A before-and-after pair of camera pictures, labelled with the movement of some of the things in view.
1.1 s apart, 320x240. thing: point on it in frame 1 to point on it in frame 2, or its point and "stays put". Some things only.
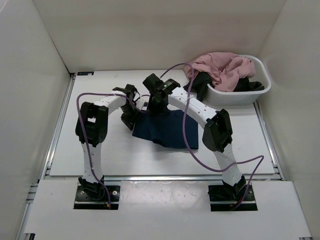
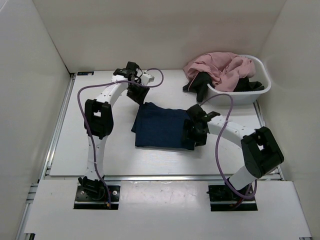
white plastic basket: (243, 97) stays put
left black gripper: (130, 122) to (139, 98)
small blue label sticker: (85, 73) stays put
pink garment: (225, 71) stays put
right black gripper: (152, 109) to (200, 140)
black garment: (201, 80) stays put
